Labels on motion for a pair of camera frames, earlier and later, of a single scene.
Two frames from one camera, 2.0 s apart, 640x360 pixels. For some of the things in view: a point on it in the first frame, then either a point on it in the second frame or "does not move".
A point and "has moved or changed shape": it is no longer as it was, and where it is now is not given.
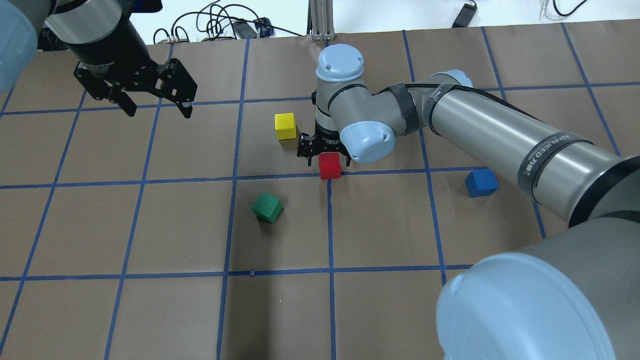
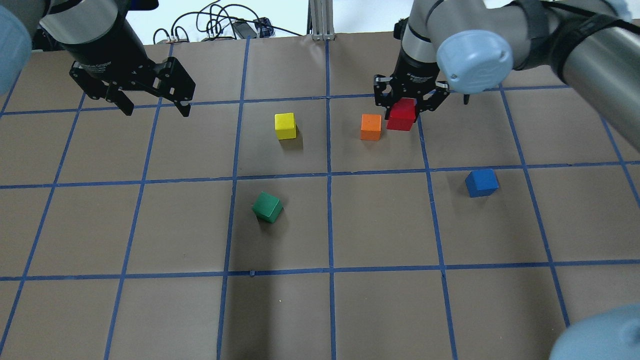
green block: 267,207 does not move
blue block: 481,183 does not move
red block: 330,167 has moved or changed shape
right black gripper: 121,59 does not move
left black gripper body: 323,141 to 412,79
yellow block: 284,125 does not move
